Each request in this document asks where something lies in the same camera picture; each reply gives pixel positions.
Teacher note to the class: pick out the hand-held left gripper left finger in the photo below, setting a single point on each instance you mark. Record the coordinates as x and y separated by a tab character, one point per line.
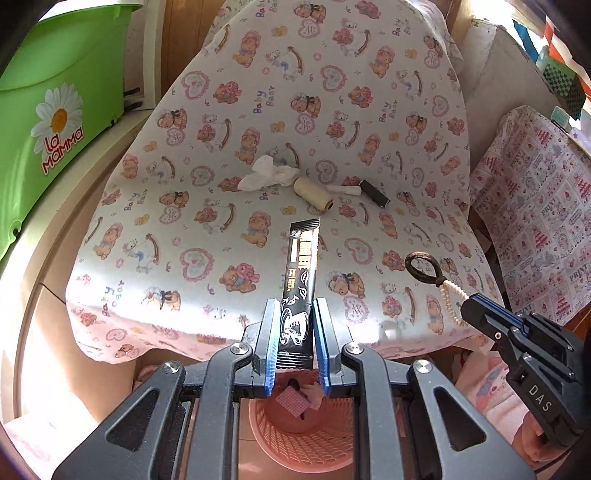
271	350

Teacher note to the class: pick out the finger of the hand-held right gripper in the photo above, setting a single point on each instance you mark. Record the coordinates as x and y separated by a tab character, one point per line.
485	323
501	308

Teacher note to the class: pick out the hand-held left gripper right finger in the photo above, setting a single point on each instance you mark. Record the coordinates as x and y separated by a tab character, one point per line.
323	350

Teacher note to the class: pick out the white tissue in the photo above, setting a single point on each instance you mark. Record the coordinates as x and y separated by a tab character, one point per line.
268	177
315	396

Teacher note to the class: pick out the pink checkered box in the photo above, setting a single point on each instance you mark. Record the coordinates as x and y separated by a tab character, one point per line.
293	400

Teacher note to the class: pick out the black sachet packet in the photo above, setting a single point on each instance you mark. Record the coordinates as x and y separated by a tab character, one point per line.
300	258

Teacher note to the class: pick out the pink plastic waste basket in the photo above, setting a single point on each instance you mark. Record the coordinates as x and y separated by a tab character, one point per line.
295	443

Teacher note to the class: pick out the cream thread spool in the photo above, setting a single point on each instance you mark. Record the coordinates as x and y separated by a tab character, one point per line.
314	194

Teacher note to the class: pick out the white small plastic piece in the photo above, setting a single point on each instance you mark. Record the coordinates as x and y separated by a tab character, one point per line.
346	190

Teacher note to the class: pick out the person's right hand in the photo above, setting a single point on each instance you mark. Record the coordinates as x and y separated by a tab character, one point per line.
531	443

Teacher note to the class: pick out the person's pink patterned clothing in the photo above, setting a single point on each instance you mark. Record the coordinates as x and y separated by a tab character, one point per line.
489	392

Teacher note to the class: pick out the pink print cloth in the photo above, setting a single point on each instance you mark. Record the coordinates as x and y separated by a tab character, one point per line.
535	221

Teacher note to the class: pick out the bear print blanket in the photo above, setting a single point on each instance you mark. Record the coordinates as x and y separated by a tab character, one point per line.
207	230

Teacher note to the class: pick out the teal small box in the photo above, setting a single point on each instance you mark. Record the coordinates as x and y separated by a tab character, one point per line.
561	116

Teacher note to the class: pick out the white side cabinet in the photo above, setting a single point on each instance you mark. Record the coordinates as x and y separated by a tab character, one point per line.
498	92

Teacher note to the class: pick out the cream cabinet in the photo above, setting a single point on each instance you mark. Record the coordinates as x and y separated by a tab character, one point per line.
46	323

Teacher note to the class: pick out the green checkered box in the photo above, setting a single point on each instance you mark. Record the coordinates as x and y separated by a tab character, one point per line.
561	83

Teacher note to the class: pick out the colourful patterned cloth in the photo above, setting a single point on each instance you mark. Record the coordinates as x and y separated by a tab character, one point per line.
549	37

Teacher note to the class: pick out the white shelf unit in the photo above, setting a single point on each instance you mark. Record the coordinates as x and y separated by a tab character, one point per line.
147	55

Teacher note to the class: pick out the green plastic tub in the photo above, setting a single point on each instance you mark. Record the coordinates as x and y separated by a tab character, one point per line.
92	55

